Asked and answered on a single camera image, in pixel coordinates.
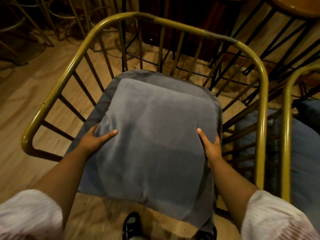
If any person's left hand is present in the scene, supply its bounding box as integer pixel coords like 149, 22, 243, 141
78, 124, 118, 157

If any blue chair seat pad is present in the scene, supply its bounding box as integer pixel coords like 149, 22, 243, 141
235, 108, 320, 226

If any person's left forearm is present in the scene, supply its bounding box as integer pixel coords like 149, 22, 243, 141
31, 146, 93, 229

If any white sleeve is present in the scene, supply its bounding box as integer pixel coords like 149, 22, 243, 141
240, 190, 320, 240
0, 189, 64, 240

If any person's black left shoe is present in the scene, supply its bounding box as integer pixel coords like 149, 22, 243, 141
122, 212, 143, 240

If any gold metal frame chair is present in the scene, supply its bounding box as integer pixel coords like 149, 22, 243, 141
280, 64, 320, 203
0, 0, 120, 66
21, 11, 269, 190

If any grey chair seat pad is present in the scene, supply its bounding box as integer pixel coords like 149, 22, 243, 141
65, 69, 223, 233

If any round wooden stool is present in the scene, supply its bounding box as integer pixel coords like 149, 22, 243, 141
241, 0, 320, 84

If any person's black shoe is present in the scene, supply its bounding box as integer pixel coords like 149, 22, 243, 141
122, 212, 143, 240
196, 225, 217, 240

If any person's right forearm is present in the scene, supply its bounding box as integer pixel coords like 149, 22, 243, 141
207, 157, 260, 233

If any white right sleeve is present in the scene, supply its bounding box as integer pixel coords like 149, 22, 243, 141
240, 190, 320, 240

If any grey square cushion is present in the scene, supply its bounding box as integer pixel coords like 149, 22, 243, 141
78, 78, 221, 231

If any person's right hand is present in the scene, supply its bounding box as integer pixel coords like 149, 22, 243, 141
197, 128, 223, 170

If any white left sleeve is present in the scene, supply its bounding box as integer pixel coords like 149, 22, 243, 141
0, 189, 64, 240

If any person's black right shoe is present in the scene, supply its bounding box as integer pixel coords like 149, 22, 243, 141
196, 225, 217, 240

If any dark blue cushion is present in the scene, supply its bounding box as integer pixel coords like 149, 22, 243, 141
292, 98, 320, 135

